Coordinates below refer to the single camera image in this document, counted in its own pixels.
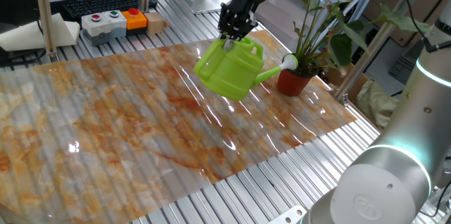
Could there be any white foam packing block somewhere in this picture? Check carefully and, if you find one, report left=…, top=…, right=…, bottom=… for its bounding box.
left=254, top=0, right=307, bottom=44

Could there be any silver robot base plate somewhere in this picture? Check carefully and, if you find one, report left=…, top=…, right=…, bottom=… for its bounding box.
left=267, top=204, right=308, bottom=224

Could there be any green plastic watering can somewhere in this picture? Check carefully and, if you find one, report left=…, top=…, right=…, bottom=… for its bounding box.
left=193, top=36, right=299, bottom=101

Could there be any white folded paper cone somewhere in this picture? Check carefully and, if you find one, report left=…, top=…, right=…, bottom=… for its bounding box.
left=0, top=13, right=81, bottom=52

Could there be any beige fabric bag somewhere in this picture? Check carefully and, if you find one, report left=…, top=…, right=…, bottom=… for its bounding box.
left=354, top=79, right=401, bottom=130

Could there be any black keyboard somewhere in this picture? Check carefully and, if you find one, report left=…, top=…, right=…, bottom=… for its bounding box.
left=62, top=0, right=159, bottom=20

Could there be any green plant in terracotta pot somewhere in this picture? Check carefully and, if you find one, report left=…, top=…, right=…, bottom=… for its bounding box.
left=276, top=0, right=433, bottom=97

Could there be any grey box with green button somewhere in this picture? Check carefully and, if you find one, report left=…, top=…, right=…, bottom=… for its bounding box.
left=101, top=9, right=128, bottom=39

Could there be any brown cardboard box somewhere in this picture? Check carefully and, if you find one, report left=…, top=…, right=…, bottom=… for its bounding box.
left=319, top=61, right=369, bottom=104

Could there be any small wooden block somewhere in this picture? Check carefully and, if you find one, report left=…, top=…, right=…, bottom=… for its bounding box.
left=144, top=11, right=166, bottom=35

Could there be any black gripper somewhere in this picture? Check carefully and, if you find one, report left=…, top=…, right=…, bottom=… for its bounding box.
left=217, top=0, right=272, bottom=51

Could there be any orange emergency stop box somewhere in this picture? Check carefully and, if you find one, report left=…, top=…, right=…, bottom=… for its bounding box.
left=122, top=7, right=148, bottom=37

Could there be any grey box with red button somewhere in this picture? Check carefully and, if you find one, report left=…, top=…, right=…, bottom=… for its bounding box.
left=81, top=12, right=112, bottom=46

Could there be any dark grey plastic crate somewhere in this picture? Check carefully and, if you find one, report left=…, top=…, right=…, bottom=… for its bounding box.
left=388, top=39, right=424, bottom=85

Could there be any orange marble pattern mat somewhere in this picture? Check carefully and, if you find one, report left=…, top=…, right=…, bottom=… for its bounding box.
left=0, top=30, right=357, bottom=224

